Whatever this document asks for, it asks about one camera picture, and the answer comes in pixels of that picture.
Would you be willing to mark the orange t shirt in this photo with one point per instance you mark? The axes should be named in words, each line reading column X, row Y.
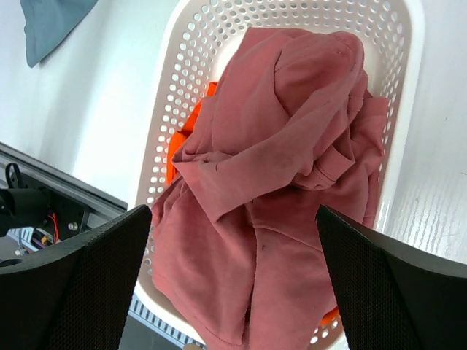
column 177, row 141

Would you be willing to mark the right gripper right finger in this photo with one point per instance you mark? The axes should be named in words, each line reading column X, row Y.
column 391, row 295

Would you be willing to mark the grey blue t shirt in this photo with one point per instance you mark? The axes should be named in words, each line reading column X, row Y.
column 48, row 23

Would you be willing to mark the pink red t shirt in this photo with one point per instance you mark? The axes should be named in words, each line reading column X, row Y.
column 290, row 127

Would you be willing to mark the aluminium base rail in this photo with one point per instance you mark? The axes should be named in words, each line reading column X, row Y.
column 143, row 329

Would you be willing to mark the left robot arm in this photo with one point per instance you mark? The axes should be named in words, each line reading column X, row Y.
column 27, row 202

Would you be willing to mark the white perforated plastic basket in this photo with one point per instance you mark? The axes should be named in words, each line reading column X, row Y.
column 202, row 37

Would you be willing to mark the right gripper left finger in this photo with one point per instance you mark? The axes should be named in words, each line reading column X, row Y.
column 75, row 294

